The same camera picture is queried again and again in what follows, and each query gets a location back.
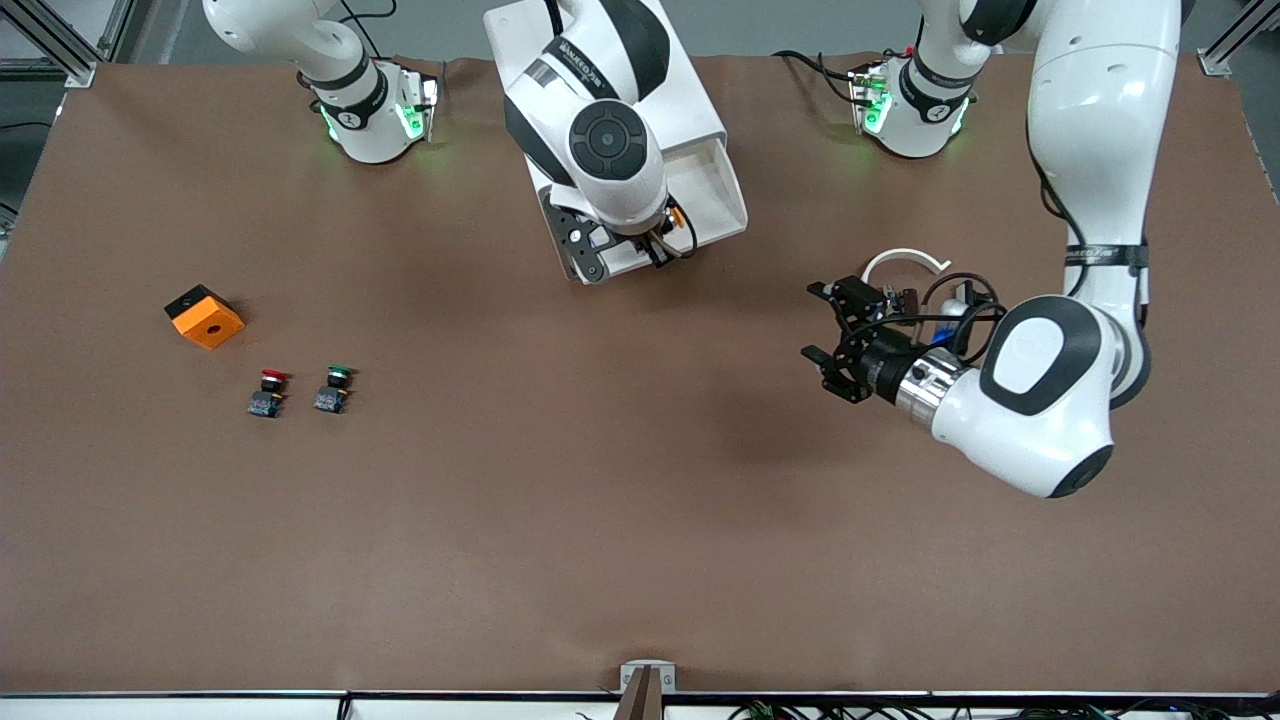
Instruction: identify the green push button switch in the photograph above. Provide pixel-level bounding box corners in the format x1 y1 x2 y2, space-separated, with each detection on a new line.
312 365 359 415

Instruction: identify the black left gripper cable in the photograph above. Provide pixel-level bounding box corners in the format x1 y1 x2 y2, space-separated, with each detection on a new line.
885 150 1096 366

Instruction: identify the white drawer cabinet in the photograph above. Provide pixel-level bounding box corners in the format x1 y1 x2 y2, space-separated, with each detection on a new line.
483 0 749 286

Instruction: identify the black left arm base cable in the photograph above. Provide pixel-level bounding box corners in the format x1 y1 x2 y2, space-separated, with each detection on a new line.
772 48 881 106

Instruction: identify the orange box with hole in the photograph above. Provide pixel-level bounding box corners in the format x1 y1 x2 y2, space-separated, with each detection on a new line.
163 284 246 351

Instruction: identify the cream plastic drawer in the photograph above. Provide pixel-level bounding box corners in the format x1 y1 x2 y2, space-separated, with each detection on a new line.
575 138 749 286

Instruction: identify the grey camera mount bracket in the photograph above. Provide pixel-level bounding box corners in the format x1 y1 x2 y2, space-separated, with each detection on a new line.
613 660 679 720

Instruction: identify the red push button switch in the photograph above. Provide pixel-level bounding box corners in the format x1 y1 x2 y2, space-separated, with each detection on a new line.
247 368 291 419

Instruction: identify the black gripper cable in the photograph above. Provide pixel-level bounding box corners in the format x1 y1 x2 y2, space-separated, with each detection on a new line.
660 205 701 261
885 150 1096 366

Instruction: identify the aluminium frame profile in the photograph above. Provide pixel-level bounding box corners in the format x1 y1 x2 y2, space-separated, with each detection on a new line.
1195 0 1280 79
0 0 136 89

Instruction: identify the black arm base cable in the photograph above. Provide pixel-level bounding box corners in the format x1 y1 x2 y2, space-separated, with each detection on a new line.
772 48 881 106
340 0 441 76

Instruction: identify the white curved pipe clamp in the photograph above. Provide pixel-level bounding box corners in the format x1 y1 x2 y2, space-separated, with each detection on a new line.
860 247 953 291

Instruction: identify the black right arm base cable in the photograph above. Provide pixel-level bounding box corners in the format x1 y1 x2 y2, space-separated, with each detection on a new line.
340 0 441 76

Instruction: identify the brown table cover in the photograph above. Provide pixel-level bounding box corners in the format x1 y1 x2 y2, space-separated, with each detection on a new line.
0 52 1280 698

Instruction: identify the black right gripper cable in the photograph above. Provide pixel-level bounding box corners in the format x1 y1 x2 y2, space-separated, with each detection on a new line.
660 205 701 261

